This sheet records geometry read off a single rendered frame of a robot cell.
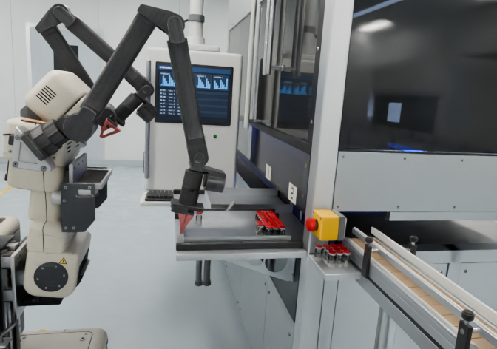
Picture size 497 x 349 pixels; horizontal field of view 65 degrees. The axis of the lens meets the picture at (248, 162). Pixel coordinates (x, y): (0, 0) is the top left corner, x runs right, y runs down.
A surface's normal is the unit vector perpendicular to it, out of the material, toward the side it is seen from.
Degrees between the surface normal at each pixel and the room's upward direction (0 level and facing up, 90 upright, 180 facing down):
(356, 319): 90
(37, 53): 90
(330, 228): 90
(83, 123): 92
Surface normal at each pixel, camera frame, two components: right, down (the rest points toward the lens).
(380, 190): 0.20, 0.19
